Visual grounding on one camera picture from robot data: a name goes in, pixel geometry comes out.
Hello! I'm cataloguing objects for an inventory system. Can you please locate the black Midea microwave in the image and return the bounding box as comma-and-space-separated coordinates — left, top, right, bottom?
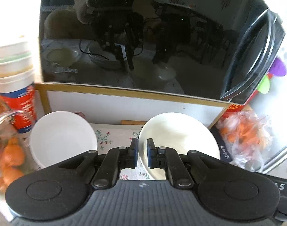
40, 0, 285, 105

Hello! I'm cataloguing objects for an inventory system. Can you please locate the stack of paper cups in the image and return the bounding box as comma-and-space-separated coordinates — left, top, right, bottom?
0, 38, 37, 134

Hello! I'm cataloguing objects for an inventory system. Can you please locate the glass jar with tangerines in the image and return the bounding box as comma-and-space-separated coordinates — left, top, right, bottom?
0, 110, 39, 206

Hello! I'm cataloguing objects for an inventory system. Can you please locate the grey refrigerator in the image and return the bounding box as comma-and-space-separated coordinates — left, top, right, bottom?
249, 46, 287, 175

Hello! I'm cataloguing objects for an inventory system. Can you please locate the floral tablecloth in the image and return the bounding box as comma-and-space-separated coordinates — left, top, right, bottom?
90, 124, 154, 181

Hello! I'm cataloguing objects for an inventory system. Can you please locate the plastic bag of oranges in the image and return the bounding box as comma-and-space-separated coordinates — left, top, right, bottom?
215, 111, 273, 173

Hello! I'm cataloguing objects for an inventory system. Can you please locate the cream bowl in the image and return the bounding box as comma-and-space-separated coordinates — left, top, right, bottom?
138, 113, 221, 180

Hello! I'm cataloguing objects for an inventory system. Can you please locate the red gift box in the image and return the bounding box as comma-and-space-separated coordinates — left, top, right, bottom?
220, 56, 287, 121

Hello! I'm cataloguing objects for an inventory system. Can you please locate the dark cardboard box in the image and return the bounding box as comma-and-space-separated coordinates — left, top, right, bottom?
210, 125, 232, 163

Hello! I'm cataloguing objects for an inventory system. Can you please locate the white bowl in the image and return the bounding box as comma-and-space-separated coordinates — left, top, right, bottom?
29, 111, 97, 168

